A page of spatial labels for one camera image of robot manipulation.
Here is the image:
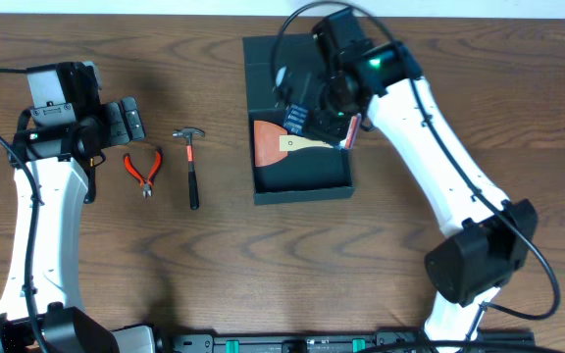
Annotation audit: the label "black mounting rail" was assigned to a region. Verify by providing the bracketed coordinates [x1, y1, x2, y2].
[154, 330, 537, 353]

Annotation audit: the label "dark green hinged box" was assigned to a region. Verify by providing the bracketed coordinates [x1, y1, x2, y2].
[242, 34, 355, 205]

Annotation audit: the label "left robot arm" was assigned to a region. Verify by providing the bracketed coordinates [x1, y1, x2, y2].
[0, 62, 161, 352]

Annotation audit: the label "small claw hammer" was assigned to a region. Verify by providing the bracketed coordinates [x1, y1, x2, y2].
[173, 127, 205, 210]

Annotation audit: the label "black yellow screwdriver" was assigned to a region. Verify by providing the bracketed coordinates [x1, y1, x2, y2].
[84, 157, 96, 204]

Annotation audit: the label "orange scraper wooden handle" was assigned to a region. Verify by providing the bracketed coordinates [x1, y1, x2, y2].
[253, 121, 331, 168]

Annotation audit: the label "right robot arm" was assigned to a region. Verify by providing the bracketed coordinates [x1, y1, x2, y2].
[312, 7, 538, 341]

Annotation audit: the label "blue precision screwdriver set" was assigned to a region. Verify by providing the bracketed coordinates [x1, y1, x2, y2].
[282, 104, 362, 150]

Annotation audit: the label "red handled pliers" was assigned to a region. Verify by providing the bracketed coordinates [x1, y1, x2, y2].
[123, 148, 163, 198]

